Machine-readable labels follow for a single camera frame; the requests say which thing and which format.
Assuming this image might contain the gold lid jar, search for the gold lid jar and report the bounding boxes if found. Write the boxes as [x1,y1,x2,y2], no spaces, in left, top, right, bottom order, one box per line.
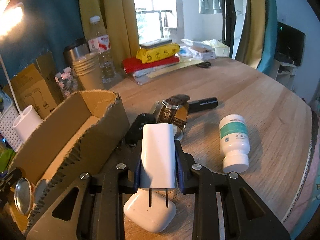
[14,178,49,216]

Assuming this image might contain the white earbuds case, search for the white earbuds case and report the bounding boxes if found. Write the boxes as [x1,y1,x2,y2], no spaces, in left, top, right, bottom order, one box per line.
[123,189,176,233]

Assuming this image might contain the white pill bottle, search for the white pill bottle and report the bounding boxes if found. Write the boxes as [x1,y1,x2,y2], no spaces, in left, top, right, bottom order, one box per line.
[219,114,250,173]

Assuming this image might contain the cardboard box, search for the cardboard box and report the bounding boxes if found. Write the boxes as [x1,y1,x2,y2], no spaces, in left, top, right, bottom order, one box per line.
[9,90,130,235]

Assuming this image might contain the white power adapter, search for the white power adapter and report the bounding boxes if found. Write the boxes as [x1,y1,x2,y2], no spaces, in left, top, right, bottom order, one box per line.
[139,124,176,207]

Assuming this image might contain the brown leather wristwatch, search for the brown leather wristwatch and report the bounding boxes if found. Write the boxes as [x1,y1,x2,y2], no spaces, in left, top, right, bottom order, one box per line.
[149,94,190,140]

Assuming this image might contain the green paper bag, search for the green paper bag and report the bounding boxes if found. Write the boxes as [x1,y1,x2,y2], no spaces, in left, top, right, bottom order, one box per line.
[0,140,16,173]

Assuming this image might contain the white plastic basket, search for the white plastic basket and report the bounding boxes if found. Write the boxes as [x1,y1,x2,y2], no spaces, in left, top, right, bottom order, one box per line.
[0,103,23,153]

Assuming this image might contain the brown lamp packaging box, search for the brown lamp packaging box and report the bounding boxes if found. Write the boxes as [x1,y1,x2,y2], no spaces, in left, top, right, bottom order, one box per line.
[10,51,64,119]

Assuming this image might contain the black cylindrical flashlight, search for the black cylindrical flashlight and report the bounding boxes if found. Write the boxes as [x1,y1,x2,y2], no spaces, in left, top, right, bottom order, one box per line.
[188,97,219,113]

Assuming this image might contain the patterned glass jar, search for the patterned glass jar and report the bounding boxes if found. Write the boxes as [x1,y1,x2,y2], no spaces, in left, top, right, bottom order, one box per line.
[55,67,81,99]

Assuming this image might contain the stack of paper cups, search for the stack of paper cups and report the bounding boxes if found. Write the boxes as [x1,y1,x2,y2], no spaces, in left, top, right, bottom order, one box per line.
[72,53,104,90]

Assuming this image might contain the black scissors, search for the black scissors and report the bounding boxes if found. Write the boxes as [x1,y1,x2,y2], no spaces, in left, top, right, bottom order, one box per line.
[196,61,212,69]

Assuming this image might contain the stainless steel thermos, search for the stainless steel thermos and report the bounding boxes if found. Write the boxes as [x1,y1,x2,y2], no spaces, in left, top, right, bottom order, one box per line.
[63,38,90,66]

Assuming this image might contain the red flat package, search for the red flat package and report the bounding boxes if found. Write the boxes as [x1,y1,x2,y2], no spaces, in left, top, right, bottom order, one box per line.
[122,55,180,74]

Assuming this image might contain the white tissue packages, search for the white tissue packages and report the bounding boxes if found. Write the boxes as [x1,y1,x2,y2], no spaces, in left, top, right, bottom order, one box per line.
[178,39,230,61]

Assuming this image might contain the clear plastic water bottle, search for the clear plastic water bottle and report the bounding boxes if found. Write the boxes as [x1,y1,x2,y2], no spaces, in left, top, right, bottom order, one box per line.
[88,16,116,83]

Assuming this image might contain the white desk lamp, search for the white desk lamp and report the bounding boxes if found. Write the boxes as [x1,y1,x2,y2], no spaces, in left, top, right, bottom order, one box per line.
[1,0,43,142]

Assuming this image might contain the yellow snack package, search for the yellow snack package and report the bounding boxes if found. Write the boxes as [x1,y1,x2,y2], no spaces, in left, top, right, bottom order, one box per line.
[136,43,180,63]

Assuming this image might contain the black monitor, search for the black monitor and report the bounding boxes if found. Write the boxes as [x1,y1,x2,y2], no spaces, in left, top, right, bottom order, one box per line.
[274,22,305,67]

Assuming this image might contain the yellow curtain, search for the yellow curtain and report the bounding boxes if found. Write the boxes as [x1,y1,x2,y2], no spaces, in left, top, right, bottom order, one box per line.
[79,0,139,69]

